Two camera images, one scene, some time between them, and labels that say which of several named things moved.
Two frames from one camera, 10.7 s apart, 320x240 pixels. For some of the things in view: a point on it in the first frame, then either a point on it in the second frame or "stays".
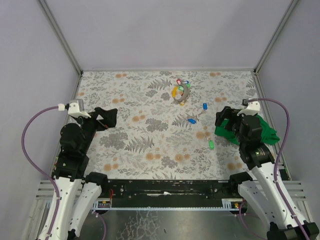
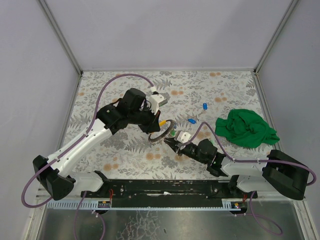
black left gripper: (93, 120) to (152, 122)
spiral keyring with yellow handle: (181, 92) to (162, 123)
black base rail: (170, 192) stays
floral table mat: (164, 127) stays
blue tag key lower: (192, 121) stays
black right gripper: (230, 120) to (180, 148)
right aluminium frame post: (280, 25) stays
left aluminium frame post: (59, 35) stays
